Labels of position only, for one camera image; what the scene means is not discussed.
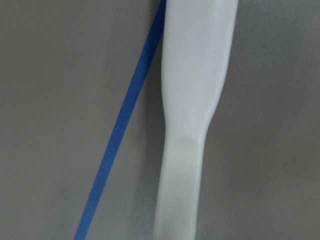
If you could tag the blue tape line lengthwise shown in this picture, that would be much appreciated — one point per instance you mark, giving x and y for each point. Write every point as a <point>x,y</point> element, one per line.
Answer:
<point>135,86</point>

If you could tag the beige hand brush black bristles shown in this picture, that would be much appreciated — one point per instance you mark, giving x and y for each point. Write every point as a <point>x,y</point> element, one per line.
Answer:
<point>197,42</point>

